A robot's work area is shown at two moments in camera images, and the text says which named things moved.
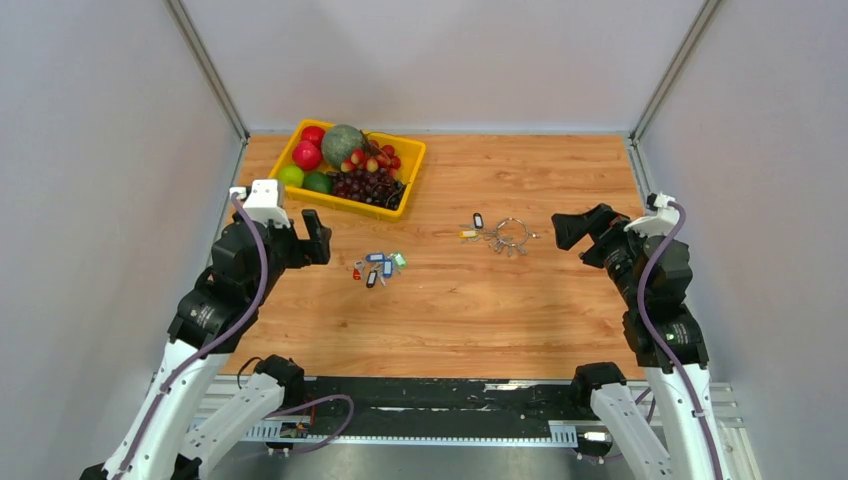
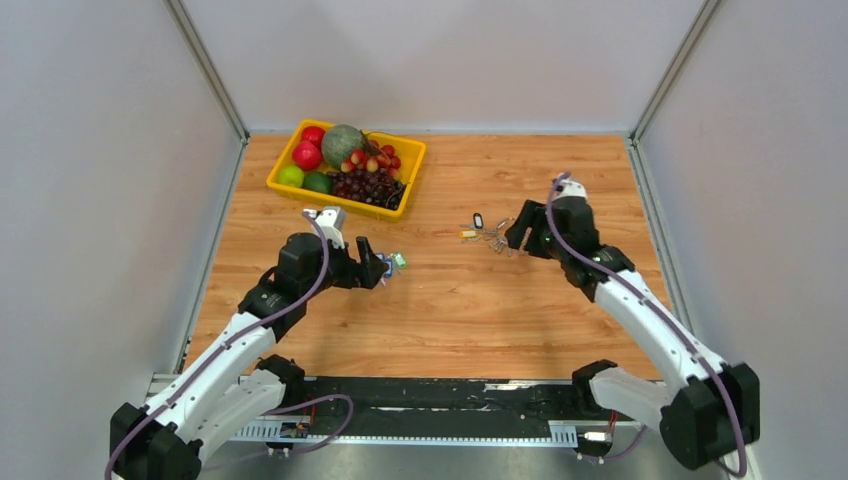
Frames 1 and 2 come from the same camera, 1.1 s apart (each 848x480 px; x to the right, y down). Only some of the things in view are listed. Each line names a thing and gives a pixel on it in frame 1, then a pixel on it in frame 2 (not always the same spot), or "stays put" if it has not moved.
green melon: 339,142 stays put
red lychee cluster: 372,158 stays put
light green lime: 291,175 stays put
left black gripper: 314,250 to 365,274
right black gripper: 569,227 to 531,215
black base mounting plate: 426,406 stays put
